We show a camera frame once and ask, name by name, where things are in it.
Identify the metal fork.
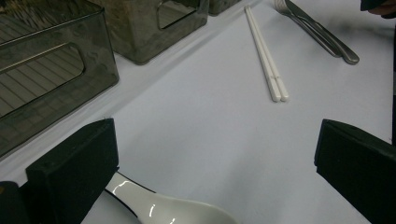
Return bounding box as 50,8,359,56
274,0,344,59

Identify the white ceramic spoon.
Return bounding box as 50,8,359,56
104,172,239,224

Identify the metal knife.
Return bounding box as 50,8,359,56
284,0,361,65

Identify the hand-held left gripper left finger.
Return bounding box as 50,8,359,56
25,118,120,224

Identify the smoky transparent plastic bin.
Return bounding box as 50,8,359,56
0,0,120,158
207,0,243,17
90,0,210,65

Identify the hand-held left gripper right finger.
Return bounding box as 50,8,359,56
314,119,396,224

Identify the white chopstick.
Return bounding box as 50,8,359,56
243,6,282,103
247,5,290,102

